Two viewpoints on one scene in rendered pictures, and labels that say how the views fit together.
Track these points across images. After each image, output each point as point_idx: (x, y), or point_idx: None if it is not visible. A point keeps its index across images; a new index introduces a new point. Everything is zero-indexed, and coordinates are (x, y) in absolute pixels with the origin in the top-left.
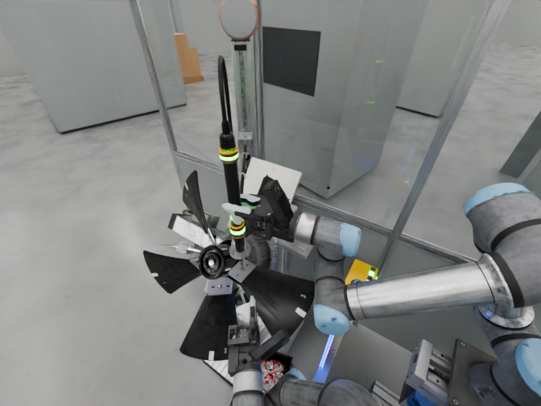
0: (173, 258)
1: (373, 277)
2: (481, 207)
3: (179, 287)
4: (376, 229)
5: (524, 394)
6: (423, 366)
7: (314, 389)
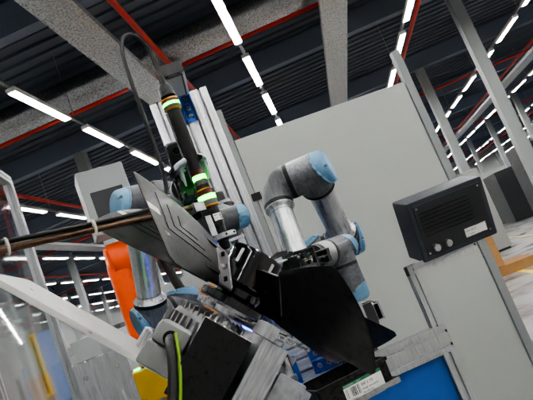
0: (295, 270)
1: (141, 368)
2: (133, 194)
3: (342, 355)
4: None
5: (203, 304)
6: None
7: (282, 217)
